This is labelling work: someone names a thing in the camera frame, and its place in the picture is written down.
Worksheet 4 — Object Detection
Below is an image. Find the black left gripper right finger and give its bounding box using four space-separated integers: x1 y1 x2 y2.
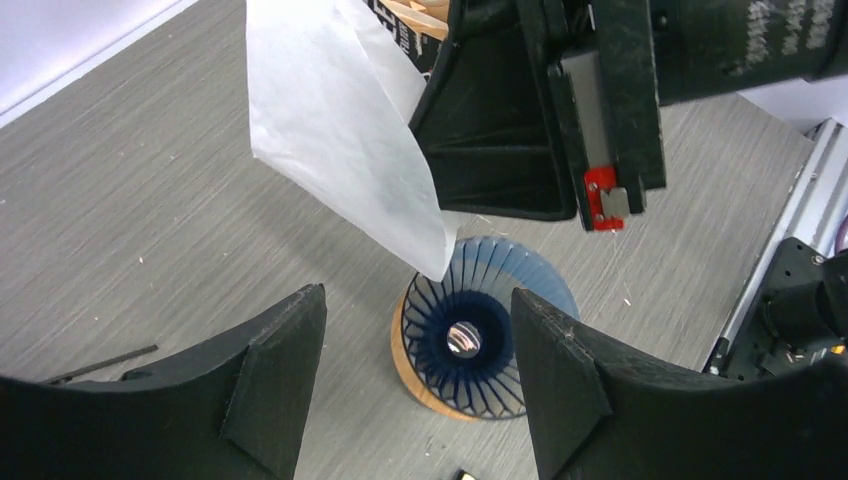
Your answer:
511 289 847 479

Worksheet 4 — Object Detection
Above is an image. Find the light wooden dripper ring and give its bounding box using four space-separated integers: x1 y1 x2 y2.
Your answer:
389 291 481 424

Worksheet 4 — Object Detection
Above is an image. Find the orange coffee filter box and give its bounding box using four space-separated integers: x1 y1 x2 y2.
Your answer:
364 0 448 79

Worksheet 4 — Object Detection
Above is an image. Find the blue owl figure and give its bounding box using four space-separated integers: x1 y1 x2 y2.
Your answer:
453 470 477 480

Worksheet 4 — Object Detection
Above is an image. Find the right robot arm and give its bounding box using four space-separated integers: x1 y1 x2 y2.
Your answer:
410 0 847 231

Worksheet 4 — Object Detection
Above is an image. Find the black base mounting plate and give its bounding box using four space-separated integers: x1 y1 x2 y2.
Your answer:
703 237 847 381

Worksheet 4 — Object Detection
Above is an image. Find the blue glass dripper cone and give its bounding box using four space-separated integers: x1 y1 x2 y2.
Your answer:
392 236 579 420

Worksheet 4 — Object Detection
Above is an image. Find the white paper coffee filter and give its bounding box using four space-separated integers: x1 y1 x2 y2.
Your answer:
245 1 459 281

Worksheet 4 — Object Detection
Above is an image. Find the silver microphone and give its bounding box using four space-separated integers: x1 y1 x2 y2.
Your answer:
42 344 159 385

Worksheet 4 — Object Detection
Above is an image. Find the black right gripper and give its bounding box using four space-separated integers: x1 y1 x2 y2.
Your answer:
410 1 666 231

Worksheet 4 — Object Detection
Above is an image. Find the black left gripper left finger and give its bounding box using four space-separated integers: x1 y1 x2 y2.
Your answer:
1 284 327 479

